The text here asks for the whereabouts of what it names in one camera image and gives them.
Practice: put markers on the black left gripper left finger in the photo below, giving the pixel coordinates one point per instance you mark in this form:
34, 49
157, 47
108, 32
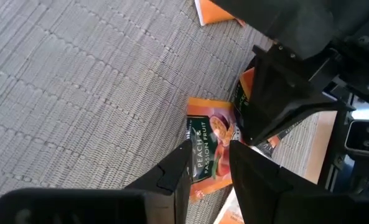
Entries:
159, 202

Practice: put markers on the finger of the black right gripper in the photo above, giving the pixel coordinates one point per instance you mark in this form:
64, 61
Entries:
277, 102

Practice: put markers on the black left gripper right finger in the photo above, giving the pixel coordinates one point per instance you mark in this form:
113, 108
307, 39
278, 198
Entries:
265, 199

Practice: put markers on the Tazo wild sweet orange packet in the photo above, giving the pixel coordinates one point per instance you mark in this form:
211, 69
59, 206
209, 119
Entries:
213, 12
229, 211

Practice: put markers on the grey woven placemat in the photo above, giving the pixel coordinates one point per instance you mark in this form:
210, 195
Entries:
78, 93

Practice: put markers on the black table-level camera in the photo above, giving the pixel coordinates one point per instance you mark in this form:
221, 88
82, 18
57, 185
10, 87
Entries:
361, 137

